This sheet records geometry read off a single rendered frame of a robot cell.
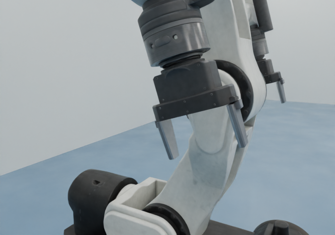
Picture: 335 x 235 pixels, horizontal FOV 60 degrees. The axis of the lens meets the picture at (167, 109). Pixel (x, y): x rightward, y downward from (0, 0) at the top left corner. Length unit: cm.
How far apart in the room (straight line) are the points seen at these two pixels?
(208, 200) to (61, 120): 166
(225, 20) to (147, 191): 50
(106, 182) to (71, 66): 148
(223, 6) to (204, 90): 23
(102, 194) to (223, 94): 51
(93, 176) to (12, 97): 117
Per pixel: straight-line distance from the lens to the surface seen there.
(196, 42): 38
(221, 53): 56
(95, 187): 83
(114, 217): 75
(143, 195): 82
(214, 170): 59
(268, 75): 82
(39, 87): 204
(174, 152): 44
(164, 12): 39
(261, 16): 83
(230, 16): 56
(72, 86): 221
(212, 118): 53
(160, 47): 38
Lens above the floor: 69
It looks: 10 degrees down
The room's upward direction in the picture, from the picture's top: straight up
